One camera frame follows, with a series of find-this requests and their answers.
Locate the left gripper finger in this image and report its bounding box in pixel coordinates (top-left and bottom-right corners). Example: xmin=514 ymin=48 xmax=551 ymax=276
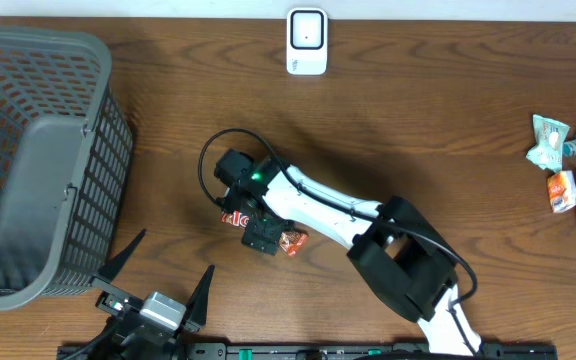
xmin=182 ymin=265 xmax=215 ymax=333
xmin=96 ymin=229 xmax=146 ymax=283

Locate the red Top candy bar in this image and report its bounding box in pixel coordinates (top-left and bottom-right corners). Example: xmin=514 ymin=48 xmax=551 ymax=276
xmin=221 ymin=211 xmax=309 ymax=256

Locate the light blue snack pouch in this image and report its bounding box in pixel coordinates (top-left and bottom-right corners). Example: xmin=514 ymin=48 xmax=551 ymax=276
xmin=526 ymin=114 xmax=570 ymax=173

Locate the orange small carton box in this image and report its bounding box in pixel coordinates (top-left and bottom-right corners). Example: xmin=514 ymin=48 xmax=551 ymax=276
xmin=547 ymin=170 xmax=576 ymax=213

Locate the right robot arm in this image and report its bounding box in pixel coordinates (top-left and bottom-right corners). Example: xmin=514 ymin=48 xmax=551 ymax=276
xmin=214 ymin=150 xmax=483 ymax=357

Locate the white barcode scanner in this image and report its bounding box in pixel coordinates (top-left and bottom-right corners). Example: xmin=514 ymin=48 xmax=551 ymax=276
xmin=286 ymin=7 xmax=328 ymax=76

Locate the grey plastic shopping basket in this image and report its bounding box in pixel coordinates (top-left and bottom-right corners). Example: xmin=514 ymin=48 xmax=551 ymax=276
xmin=0 ymin=26 xmax=134 ymax=311

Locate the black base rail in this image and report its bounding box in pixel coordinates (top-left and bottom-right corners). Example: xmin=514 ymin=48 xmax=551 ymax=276
xmin=57 ymin=341 xmax=559 ymax=360

